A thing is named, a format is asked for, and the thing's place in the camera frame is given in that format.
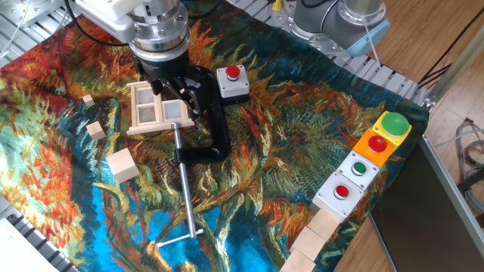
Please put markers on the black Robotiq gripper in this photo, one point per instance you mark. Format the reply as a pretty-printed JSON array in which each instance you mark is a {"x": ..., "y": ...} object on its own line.
[{"x": 162, "y": 70}]

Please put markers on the small wooden sliding window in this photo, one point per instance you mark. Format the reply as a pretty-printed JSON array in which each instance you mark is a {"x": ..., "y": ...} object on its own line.
[{"x": 145, "y": 113}]

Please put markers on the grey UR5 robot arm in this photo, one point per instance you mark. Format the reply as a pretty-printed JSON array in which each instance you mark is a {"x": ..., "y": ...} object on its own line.
[{"x": 329, "y": 19}]

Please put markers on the grey red-button box, black base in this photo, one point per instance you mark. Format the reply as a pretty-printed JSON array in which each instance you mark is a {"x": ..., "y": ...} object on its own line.
[{"x": 234, "y": 85}]

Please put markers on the small wooden cube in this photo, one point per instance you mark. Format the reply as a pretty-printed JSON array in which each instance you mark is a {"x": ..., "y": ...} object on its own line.
[{"x": 88, "y": 100}]

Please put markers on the medium wooden cube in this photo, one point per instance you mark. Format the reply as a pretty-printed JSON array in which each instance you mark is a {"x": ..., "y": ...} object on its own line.
[{"x": 95, "y": 130}]

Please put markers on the large wooden cube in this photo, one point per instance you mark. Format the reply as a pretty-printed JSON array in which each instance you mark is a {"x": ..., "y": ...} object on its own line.
[{"x": 122, "y": 165}]

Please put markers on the black C-clamp with steel screw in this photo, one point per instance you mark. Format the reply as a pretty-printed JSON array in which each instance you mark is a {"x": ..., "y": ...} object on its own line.
[{"x": 185, "y": 189}]

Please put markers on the colourful painted sunflower cloth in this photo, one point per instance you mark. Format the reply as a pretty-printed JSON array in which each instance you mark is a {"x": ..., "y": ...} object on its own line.
[{"x": 287, "y": 124}]

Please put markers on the small yellow plastic piece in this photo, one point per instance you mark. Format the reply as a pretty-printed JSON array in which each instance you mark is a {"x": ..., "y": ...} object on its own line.
[{"x": 277, "y": 5}]

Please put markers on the aluminium mounting plate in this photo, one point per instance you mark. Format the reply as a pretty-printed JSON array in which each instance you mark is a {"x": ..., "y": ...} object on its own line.
[{"x": 30, "y": 11}]

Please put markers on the grey box red button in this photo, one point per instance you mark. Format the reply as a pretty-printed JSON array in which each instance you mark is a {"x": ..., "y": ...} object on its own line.
[{"x": 338, "y": 194}]

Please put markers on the grey box green button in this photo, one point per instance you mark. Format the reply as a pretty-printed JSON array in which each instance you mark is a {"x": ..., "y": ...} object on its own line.
[{"x": 357, "y": 170}]

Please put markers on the wooden block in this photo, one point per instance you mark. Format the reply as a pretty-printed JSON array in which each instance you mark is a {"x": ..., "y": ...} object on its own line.
[
  {"x": 323, "y": 224},
  {"x": 296, "y": 262},
  {"x": 307, "y": 243}
]

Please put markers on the white zip tie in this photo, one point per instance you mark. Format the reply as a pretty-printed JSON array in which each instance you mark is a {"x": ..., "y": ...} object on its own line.
[{"x": 373, "y": 45}]

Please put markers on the orange box red button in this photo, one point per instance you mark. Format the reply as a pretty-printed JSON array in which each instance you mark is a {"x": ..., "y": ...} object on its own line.
[{"x": 374, "y": 149}]

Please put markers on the white flat box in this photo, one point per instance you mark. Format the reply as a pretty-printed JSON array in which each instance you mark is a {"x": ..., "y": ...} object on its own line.
[{"x": 19, "y": 253}]

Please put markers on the yellow box green mushroom button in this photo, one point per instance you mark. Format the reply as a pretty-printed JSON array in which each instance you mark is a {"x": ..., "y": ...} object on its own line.
[{"x": 394, "y": 124}]

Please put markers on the black flat panel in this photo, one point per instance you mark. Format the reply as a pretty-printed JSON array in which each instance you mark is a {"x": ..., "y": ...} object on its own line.
[{"x": 416, "y": 219}]

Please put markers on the aluminium frame post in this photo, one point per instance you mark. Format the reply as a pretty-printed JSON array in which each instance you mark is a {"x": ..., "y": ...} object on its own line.
[{"x": 455, "y": 68}]

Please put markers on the aluminium frame rail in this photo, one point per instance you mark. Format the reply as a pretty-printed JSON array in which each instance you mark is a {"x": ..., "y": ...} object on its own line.
[{"x": 450, "y": 185}]

